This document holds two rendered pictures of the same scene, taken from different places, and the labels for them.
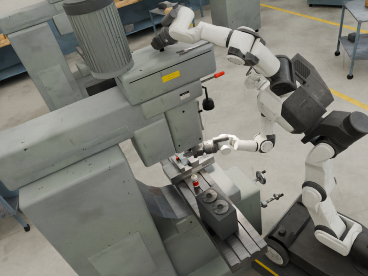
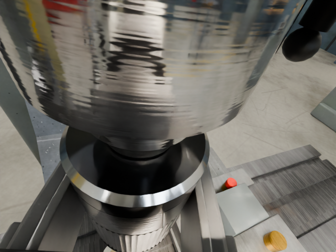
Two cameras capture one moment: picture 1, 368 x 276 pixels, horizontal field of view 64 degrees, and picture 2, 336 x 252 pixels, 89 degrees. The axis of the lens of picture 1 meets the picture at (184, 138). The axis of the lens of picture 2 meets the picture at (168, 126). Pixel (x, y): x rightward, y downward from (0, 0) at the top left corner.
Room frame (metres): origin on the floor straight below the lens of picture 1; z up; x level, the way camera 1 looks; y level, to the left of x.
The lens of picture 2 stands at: (1.39, -0.04, 1.30)
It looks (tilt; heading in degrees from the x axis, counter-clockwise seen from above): 44 degrees down; 78
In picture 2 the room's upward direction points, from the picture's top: 12 degrees clockwise
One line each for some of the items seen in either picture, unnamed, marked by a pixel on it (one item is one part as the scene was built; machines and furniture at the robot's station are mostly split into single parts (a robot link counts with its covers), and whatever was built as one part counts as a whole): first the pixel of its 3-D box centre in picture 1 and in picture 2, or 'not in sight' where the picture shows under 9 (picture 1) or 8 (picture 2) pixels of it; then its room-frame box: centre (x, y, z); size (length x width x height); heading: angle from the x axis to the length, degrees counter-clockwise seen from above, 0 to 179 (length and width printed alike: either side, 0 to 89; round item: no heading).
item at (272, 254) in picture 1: (274, 252); not in sight; (1.00, -0.40, 0.50); 0.20 x 0.05 x 0.20; 35
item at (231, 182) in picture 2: not in sight; (229, 185); (1.53, 0.08, 1.05); 0.02 x 0.02 x 0.03
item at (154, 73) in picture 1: (162, 65); not in sight; (1.38, 0.01, 1.81); 0.47 x 0.26 x 0.16; 107
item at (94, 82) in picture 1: (107, 93); not in sight; (1.62, 0.39, 1.62); 0.20 x 0.09 x 0.21; 107
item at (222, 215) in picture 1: (217, 212); not in sight; (1.04, -0.08, 1.03); 0.22 x 0.12 x 0.20; 25
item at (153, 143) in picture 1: (148, 133); not in sight; (1.33, 0.19, 1.47); 0.24 x 0.19 x 0.26; 17
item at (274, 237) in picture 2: not in sight; (274, 241); (1.58, 0.00, 1.05); 0.02 x 0.02 x 0.02
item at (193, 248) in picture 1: (208, 223); not in sight; (1.39, -0.02, 0.43); 0.81 x 0.32 x 0.60; 107
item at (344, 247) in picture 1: (337, 232); not in sight; (0.93, -0.78, 0.68); 0.21 x 0.20 x 0.13; 35
